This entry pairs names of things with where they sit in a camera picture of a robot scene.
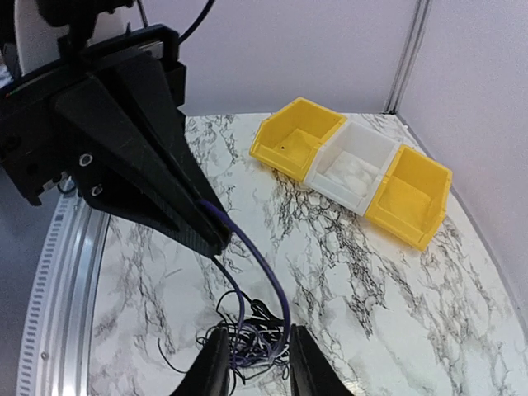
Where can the white translucent bin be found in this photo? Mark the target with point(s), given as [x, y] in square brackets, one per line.
[350, 166]

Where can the aluminium front rail frame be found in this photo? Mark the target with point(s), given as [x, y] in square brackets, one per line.
[56, 338]

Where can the right corner aluminium post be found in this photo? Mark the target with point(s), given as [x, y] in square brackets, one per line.
[408, 56]

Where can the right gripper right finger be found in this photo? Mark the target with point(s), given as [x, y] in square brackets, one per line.
[310, 372]

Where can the yellow bin far right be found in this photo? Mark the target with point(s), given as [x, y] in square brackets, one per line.
[410, 202]

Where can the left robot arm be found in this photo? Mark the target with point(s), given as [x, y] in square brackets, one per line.
[42, 32]

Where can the yellow bin near left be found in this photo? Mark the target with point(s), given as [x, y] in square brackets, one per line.
[289, 140]

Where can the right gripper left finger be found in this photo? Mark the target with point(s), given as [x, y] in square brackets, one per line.
[209, 373]

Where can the yellow bin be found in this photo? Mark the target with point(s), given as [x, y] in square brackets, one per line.
[410, 202]
[289, 140]

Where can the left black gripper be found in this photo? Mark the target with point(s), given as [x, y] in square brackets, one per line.
[109, 118]

